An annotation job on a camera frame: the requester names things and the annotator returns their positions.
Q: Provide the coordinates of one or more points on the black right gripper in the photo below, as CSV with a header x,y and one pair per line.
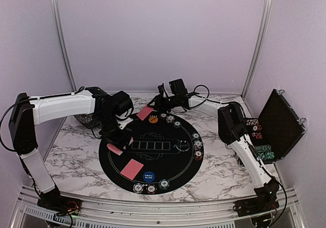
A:
x,y
159,104

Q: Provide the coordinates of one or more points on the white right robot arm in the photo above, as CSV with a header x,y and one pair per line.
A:
x,y
232,129

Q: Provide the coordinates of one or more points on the red playing card deck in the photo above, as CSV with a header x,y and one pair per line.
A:
x,y
114,149

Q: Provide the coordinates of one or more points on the round black poker mat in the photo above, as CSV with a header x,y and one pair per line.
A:
x,y
154,145

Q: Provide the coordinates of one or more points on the blue small blind button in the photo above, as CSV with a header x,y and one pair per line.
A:
x,y
148,177

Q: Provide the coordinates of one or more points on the red playing card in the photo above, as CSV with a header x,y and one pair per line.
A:
x,y
144,112
131,169

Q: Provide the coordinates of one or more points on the black dealer button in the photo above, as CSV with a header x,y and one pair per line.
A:
x,y
183,146

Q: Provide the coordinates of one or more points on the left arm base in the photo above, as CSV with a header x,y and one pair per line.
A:
x,y
63,205

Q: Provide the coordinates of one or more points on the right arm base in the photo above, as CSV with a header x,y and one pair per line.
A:
x,y
255,205

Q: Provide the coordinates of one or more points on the black floral patterned pouch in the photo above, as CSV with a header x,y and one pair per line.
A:
x,y
87,121

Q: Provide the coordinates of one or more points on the orange big blind button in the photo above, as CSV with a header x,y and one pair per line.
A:
x,y
153,120

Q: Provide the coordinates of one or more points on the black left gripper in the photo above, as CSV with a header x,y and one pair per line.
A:
x,y
118,141

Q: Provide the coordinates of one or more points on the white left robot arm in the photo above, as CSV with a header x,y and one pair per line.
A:
x,y
28,112

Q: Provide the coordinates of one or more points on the black poker chip case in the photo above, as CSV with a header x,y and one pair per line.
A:
x,y
277,129

